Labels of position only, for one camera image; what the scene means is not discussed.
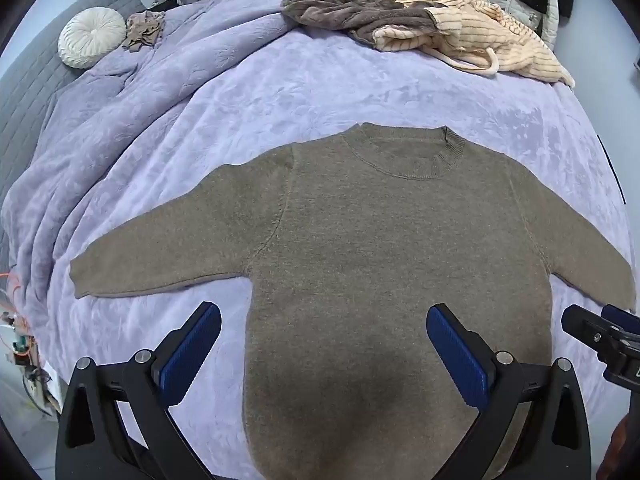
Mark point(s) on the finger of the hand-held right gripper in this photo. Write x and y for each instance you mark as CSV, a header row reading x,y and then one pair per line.
x,y
622,319
582,325

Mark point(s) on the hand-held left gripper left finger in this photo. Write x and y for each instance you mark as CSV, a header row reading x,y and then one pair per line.
x,y
189,355

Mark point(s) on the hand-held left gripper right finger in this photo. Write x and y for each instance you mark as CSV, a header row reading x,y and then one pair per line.
x,y
457,355

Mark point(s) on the olive brown knit sweater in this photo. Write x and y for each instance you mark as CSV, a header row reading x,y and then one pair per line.
x,y
380,270

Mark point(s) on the person's right forearm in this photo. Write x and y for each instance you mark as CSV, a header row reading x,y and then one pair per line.
x,y
620,445

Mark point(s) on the lavender embossed blanket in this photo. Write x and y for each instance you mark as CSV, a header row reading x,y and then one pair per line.
x,y
240,100

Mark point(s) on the cream striped fleece garment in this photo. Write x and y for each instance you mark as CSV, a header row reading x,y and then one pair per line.
x,y
480,25

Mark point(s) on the grey quilted sofa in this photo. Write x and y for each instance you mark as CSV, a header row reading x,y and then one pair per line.
x,y
30,75

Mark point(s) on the small crumpled beige cloth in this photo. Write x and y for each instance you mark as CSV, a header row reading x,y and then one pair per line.
x,y
144,30

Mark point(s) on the round cream pleated cushion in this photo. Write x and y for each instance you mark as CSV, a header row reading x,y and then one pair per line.
x,y
91,37

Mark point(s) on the grey brown fleece garment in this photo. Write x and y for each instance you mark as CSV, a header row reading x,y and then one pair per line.
x,y
350,10

